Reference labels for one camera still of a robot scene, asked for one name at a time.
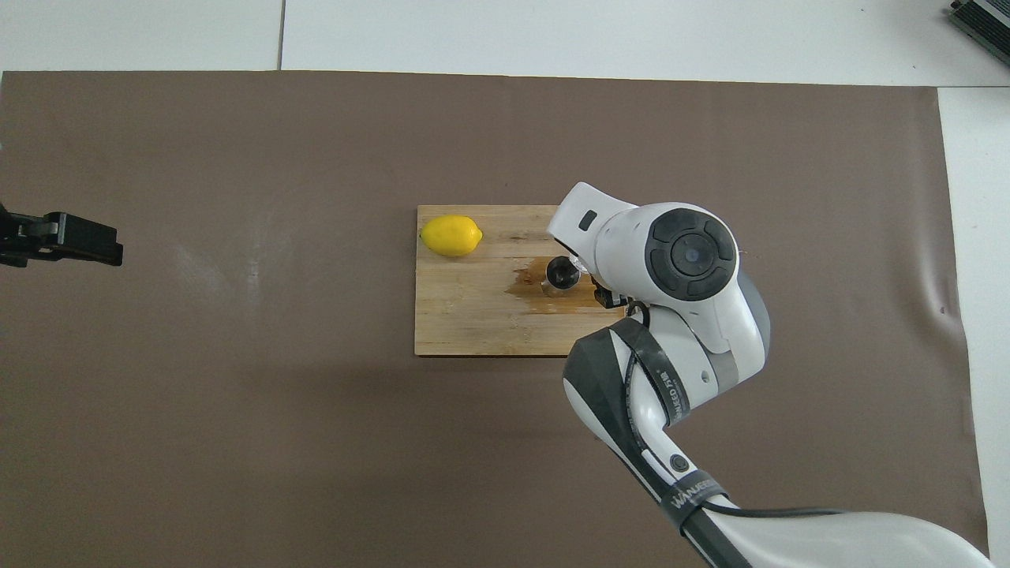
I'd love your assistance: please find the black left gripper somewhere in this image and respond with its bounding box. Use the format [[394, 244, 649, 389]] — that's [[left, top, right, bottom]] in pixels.
[[0, 204, 125, 267]]

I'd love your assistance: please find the steel double jigger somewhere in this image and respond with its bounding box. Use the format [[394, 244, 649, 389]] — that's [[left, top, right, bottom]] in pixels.
[[541, 254, 586, 297]]

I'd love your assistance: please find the wooden cutting board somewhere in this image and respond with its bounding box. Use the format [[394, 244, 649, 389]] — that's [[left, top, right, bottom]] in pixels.
[[414, 204, 632, 357]]

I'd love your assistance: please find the yellow lemon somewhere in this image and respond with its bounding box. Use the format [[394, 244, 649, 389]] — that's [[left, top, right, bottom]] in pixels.
[[420, 215, 484, 257]]

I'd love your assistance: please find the brown paper table mat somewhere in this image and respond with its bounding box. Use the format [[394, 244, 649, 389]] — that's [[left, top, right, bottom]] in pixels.
[[0, 69, 992, 568]]

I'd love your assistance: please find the grey finned electronic device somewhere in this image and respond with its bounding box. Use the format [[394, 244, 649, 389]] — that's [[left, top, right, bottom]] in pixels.
[[947, 0, 1010, 58]]

